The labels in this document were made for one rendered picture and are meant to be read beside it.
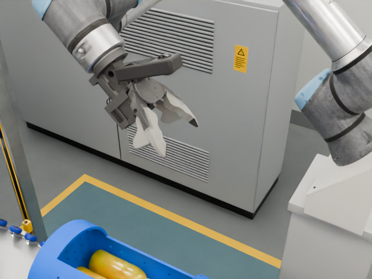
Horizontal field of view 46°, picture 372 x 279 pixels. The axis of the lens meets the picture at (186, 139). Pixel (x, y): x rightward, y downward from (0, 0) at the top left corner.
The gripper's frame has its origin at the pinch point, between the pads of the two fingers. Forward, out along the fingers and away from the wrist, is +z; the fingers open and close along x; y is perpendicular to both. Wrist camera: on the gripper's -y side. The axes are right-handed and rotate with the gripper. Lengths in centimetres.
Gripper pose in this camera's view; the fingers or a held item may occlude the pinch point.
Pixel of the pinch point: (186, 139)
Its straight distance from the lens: 79.1
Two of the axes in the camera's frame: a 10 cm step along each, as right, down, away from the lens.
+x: -3.9, 3.7, -8.4
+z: 6.3, 7.7, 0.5
